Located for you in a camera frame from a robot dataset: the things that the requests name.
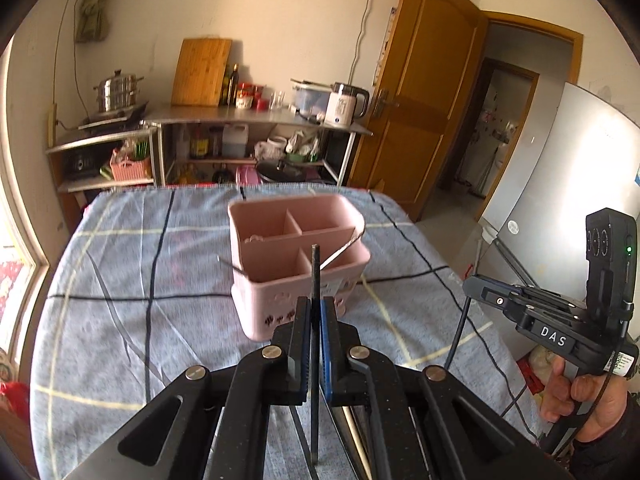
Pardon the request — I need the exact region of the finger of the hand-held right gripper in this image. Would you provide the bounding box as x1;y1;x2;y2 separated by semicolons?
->
509;282;588;313
462;275;538;323

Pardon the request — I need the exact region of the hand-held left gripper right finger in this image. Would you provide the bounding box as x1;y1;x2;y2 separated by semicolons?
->
320;296;576;480

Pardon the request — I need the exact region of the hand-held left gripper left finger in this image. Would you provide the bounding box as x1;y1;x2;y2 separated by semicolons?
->
67;296;313;480

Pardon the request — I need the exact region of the black chopstick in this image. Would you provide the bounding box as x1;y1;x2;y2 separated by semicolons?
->
310;244;321;465
443;294;472;371

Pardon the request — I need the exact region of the pink plastic utensil basket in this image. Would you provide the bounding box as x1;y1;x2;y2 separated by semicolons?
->
227;194;372;341

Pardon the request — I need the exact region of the metal chopstick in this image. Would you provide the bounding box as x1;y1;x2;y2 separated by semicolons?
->
319;231;367;270
217;256;249;277

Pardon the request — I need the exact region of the person's right forearm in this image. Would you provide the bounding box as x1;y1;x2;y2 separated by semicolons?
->
572;385;640;480

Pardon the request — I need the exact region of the person's right hand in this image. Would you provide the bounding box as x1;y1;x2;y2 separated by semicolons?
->
540;350;627;443

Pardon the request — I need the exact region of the silver refrigerator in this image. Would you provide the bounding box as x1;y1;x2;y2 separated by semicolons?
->
475;81;640;358

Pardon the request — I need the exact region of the blue plaid tablecloth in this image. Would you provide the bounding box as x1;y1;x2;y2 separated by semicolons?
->
30;185;551;480

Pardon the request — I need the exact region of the black frying pan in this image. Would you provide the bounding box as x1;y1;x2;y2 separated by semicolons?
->
256;159;307;184

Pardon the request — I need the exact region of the white plastic jug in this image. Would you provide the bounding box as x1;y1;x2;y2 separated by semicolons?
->
221;124;249;158

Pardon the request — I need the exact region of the wooden door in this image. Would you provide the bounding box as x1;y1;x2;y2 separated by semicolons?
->
347;0;489;221

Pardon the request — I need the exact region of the steel kitchen shelf rack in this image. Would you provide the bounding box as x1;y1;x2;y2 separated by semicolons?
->
141;106;374;189

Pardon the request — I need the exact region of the white electric kettle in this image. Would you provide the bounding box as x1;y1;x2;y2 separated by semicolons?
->
324;82;370;128

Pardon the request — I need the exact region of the small pink storage basket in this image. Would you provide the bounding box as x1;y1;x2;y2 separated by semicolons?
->
110;150;153;182

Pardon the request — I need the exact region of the bluish plastic container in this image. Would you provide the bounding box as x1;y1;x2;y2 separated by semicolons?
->
291;79;334;116

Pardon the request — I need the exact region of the black kitchen appliance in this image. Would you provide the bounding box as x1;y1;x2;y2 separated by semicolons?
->
64;152;101;181

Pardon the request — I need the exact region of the wooden cutting board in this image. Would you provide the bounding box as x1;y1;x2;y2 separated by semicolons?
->
171;37;233;107

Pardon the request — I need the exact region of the black induction cooker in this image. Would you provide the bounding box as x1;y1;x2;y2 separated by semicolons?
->
77;101;150;131

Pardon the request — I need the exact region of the stainless steel steamer pot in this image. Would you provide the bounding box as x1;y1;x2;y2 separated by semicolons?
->
93;70;145;113

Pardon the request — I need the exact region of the green hanging cloth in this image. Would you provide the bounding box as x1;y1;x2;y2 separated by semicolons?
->
75;0;114;44

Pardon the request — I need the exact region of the wooden door frame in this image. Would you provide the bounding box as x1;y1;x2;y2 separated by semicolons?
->
479;10;585;222

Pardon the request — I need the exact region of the metal door handle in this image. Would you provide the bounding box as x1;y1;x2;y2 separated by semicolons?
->
372;89;399;119

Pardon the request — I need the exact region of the window frame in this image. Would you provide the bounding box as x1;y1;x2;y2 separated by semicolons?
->
0;35;51;361

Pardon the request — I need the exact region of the white wall cable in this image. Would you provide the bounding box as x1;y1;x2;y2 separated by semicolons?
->
350;0;382;84

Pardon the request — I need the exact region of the black wall cable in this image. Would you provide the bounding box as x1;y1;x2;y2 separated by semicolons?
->
52;0;85;122

